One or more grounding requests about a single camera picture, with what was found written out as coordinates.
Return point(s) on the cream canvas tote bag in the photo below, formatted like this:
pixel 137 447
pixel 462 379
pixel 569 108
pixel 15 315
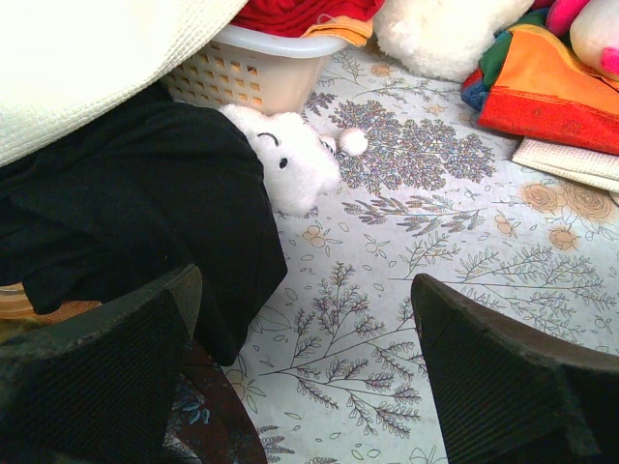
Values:
pixel 65 63

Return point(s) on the brown patterned bag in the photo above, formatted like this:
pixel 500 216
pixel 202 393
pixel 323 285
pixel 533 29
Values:
pixel 208 423

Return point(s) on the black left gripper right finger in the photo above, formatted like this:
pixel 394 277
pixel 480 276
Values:
pixel 505 392

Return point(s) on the red cloth in basket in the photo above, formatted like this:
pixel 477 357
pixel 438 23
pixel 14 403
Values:
pixel 348 20

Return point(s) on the white fluffy sheep plush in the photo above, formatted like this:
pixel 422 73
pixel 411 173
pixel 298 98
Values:
pixel 443 39

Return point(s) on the colourful folded cloth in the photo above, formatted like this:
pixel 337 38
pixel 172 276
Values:
pixel 530 83

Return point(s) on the black cloth garment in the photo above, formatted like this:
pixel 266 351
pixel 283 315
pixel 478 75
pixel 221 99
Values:
pixel 151 186

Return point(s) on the white plastic laundry basket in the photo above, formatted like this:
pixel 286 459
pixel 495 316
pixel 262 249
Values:
pixel 268 73

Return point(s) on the small white plush toy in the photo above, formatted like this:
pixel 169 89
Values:
pixel 299 163

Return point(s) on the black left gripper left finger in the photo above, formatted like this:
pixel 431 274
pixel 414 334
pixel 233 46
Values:
pixel 98 388

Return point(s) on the pink white plush doll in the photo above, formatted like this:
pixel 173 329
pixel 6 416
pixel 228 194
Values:
pixel 591 27

